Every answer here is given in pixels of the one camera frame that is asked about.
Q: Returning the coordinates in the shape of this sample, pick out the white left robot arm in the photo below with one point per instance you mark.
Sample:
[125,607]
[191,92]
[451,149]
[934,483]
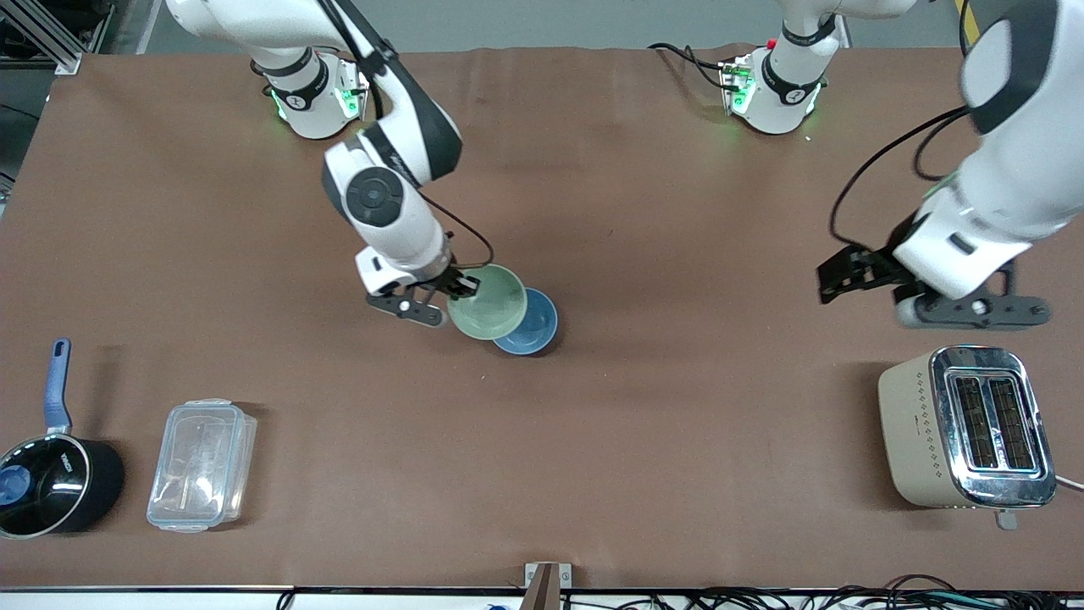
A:
[1016,169]

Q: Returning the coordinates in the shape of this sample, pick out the brown table cover mat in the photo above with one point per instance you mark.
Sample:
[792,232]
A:
[677,424]

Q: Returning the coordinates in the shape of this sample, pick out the metal table edge bracket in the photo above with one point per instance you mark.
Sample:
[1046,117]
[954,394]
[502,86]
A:
[546,589]

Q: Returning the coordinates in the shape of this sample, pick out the glass pot lid blue knob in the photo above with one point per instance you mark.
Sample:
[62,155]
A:
[42,487]

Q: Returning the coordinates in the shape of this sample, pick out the green bowl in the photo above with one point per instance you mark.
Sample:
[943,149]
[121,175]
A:
[491,305]

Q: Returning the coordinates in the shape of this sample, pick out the aluminium frame profile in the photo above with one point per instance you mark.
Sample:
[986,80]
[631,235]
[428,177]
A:
[51,38]

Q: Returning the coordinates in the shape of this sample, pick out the beige chrome toaster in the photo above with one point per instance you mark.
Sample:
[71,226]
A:
[940,432]

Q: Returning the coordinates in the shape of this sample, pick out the clear plastic food container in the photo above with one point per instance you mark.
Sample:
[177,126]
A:
[199,466]

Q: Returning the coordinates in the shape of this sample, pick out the blue bowl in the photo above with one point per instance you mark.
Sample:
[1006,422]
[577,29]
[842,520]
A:
[533,332]

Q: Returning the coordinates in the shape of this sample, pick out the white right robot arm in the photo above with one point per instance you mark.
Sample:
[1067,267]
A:
[394,220]

